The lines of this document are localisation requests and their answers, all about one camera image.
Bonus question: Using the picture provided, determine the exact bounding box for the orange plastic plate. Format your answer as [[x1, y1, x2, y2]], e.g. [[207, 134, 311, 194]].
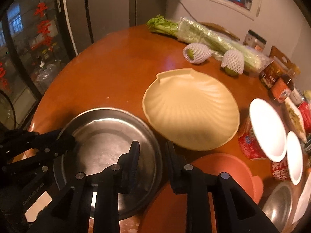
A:
[[138, 153, 264, 233]]

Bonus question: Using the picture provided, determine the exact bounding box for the large steel plate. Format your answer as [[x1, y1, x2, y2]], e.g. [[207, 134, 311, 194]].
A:
[[53, 108, 163, 220]]

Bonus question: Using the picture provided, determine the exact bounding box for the cream shell-shaped plate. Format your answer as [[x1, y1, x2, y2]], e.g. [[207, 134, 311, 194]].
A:
[[142, 68, 240, 151]]

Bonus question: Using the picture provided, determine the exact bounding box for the small steel bowl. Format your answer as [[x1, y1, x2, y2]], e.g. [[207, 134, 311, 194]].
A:
[[263, 182, 293, 232]]

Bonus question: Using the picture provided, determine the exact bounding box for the clear plastic bottle on floor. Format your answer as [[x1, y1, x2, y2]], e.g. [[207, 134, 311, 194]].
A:
[[34, 62, 59, 95]]

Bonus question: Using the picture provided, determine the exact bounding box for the white dish with vegetables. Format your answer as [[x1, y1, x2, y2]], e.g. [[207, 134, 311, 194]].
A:
[[284, 97, 307, 143]]

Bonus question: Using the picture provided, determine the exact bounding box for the red tissue pack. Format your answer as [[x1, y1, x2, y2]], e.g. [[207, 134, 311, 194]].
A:
[[298, 101, 311, 135]]

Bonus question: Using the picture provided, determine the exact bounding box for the dark sauce bottle orange label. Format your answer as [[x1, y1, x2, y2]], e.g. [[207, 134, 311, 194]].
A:
[[268, 74, 294, 106]]

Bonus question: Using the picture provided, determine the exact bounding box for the brown sauce jar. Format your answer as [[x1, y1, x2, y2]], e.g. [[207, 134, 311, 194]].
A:
[[259, 61, 283, 89]]

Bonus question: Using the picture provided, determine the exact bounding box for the grey refrigerator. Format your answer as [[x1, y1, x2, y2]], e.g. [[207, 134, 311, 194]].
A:
[[55, 0, 167, 59]]

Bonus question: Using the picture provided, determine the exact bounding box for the foam-netted fruit right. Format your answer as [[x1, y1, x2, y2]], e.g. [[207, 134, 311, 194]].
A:
[[221, 50, 245, 76]]

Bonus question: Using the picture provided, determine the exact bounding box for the foam-netted fruit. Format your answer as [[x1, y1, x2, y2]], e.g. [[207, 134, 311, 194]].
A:
[[182, 43, 212, 64], [221, 50, 245, 76]]

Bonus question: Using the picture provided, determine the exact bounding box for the foam-netted fruit left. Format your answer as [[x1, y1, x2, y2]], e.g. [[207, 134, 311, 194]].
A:
[[182, 43, 212, 64]]

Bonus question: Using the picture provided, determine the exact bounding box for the wooden chair cutout back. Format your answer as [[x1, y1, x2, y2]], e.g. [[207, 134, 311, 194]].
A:
[[269, 46, 294, 70]]

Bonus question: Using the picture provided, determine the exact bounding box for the glass jar black lid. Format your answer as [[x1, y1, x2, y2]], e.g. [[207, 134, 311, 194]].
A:
[[243, 30, 267, 52]]

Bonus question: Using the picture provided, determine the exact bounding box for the celery bunch in plastic bag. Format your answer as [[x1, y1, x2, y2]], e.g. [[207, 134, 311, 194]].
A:
[[147, 15, 273, 74]]

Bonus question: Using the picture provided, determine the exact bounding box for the wooden chair arched back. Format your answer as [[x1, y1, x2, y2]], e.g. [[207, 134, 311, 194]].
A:
[[200, 22, 240, 41]]

